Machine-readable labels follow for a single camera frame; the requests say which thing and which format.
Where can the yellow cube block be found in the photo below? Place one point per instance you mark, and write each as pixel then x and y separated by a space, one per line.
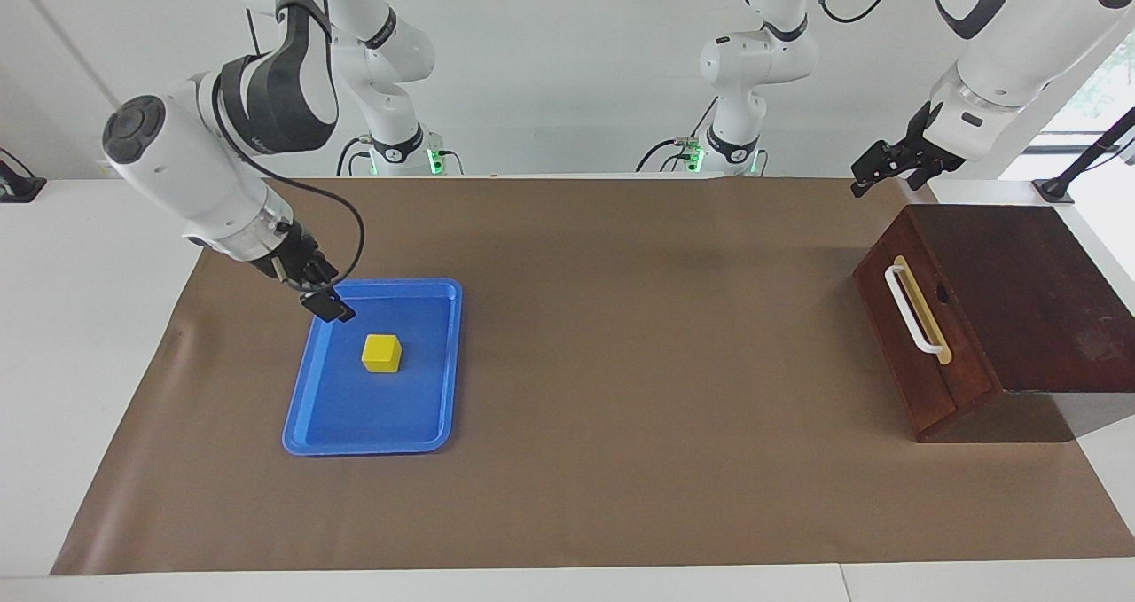
pixel 381 355

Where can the black camera stand with pole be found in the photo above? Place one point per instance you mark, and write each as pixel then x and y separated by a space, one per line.
pixel 1086 154

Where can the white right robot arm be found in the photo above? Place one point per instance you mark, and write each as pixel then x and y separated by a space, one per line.
pixel 177 159

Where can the blue plastic tray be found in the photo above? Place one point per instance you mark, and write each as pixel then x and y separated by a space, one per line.
pixel 381 407

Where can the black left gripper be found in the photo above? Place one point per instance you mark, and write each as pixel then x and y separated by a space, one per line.
pixel 931 154

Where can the wooden drawer with dark face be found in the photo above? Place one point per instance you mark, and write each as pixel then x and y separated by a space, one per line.
pixel 962 354

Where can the black stand base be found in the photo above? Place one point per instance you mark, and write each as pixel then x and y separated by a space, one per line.
pixel 16 185

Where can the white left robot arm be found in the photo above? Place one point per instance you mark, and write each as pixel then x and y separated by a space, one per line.
pixel 1002 61

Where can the dark brown wooden cabinet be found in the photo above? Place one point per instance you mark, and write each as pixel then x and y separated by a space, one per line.
pixel 1029 300

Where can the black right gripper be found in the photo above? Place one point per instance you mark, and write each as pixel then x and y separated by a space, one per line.
pixel 297 252

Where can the brown paper table mat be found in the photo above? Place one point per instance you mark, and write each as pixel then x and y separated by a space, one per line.
pixel 665 363

